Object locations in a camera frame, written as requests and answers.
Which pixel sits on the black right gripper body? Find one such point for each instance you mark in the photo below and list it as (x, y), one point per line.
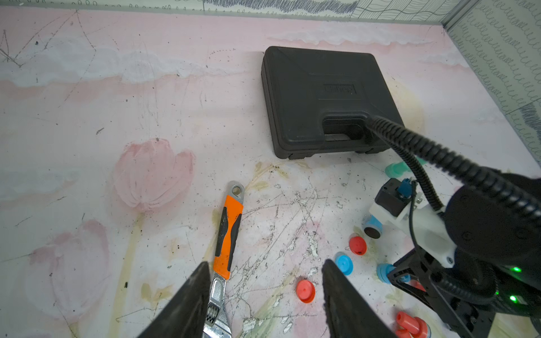
(464, 296)

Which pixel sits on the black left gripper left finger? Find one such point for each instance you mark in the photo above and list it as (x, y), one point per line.
(185, 314)

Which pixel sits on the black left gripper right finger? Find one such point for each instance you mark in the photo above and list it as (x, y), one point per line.
(347, 313)

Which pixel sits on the blue stamp cap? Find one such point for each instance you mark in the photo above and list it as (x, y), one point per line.
(383, 270)
(344, 263)

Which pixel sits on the green stamp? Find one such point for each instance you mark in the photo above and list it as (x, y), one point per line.
(396, 170)

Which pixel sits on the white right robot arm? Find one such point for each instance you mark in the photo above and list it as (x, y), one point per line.
(475, 231)

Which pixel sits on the red stamp cap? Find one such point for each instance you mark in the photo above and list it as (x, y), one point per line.
(305, 291)
(358, 245)

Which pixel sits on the red stamp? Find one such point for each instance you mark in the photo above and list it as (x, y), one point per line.
(414, 327)

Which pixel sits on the black plastic tool case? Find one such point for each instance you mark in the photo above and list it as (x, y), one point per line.
(318, 101)

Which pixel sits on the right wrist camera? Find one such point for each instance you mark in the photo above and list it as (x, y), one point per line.
(396, 206)

